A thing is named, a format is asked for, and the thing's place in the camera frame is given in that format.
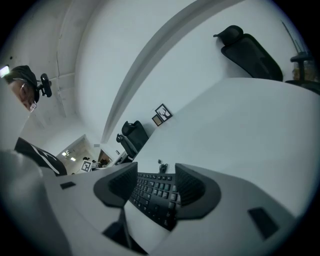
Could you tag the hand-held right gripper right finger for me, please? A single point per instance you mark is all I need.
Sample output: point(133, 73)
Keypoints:
point(197, 195)

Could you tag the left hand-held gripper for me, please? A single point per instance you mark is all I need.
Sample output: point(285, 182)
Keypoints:
point(86, 167)

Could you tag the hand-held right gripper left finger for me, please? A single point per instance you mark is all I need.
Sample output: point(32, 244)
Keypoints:
point(117, 186)

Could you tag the black keyboard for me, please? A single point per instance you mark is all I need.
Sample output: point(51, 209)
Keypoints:
point(155, 197)

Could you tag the black mesh office chair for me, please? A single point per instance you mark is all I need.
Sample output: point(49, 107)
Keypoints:
point(250, 56)
point(133, 138)

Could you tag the black framed brown picture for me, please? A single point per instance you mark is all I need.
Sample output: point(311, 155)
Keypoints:
point(157, 120)

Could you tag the black framed tree picture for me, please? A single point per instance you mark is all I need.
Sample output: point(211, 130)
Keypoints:
point(163, 112)

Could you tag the person's head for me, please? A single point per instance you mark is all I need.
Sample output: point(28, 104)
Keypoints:
point(21, 82)

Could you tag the ceiling light panel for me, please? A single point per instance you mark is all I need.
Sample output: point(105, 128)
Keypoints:
point(4, 71)

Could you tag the black office chair with armrest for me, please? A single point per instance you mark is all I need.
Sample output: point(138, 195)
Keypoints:
point(303, 72)

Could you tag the black head-worn camera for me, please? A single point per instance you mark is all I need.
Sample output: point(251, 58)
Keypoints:
point(46, 85)

